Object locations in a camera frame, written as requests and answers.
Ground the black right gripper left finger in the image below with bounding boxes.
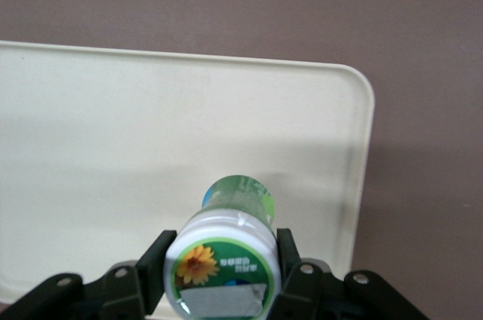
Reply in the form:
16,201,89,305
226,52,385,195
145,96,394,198
0,229,178,320

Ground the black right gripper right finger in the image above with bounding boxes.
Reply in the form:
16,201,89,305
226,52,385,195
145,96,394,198
270,227,432,320

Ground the green gum bottle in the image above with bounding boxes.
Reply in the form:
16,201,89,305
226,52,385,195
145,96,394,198
163,174,284,318

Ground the cream plastic tray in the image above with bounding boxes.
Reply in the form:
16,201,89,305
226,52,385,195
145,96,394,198
0,40,376,320

